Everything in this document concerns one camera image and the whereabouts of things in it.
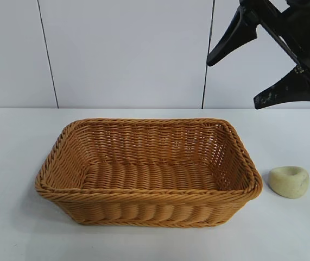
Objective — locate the pale yellow egg yolk pastry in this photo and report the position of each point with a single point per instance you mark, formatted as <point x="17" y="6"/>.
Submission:
<point x="285" y="185"/>

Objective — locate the brown woven wicker basket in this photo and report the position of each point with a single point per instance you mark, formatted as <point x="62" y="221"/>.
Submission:
<point x="144" y="176"/>

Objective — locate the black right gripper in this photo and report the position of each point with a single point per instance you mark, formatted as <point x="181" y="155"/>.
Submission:
<point x="304" y="27"/>

